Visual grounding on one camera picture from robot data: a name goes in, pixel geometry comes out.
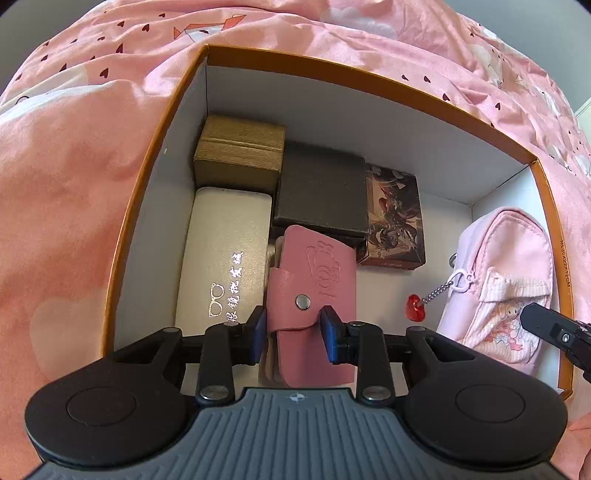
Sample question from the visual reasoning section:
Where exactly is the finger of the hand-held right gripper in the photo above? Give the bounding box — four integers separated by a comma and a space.
519, 302, 591, 384

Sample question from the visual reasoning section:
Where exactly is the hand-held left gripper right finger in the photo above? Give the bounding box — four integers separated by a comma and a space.
320, 305, 485, 407

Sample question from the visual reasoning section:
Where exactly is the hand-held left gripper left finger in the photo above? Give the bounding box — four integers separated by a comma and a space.
104, 305, 269, 407

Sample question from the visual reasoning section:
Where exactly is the pink leather key holder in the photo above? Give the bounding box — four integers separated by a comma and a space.
259, 224, 361, 388

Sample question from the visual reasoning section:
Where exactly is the pink pouch with heart charm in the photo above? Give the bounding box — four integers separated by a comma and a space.
404, 207, 555, 377

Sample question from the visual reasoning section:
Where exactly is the white glasses case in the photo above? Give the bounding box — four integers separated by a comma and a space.
174, 185, 273, 337

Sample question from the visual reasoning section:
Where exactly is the printed card box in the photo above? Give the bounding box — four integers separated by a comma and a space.
355, 162, 426, 267

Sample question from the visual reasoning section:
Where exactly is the dark grey box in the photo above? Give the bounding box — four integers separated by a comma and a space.
272, 141, 368, 238

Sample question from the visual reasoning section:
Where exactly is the gold wooden box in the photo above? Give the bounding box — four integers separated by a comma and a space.
193, 115, 287, 195

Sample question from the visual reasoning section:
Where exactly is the orange-rimmed white storage box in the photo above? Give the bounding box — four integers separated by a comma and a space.
99, 44, 575, 402

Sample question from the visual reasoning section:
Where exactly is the pink printed blanket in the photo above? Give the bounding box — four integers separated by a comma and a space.
0, 0, 591, 480

